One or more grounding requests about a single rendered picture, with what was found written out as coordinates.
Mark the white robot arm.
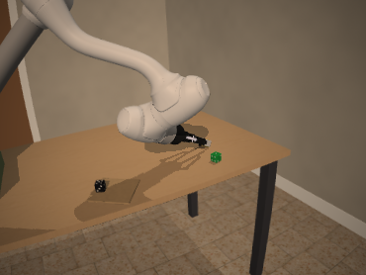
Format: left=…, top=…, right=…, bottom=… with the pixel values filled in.
left=0, top=0, right=210, bottom=144

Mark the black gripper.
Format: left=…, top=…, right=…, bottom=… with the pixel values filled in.
left=171, top=125, right=211, bottom=147

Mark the green die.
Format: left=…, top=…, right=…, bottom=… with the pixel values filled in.
left=211, top=151, right=222, bottom=163

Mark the black die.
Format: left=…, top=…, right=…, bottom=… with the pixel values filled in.
left=94, top=180, right=106, bottom=192

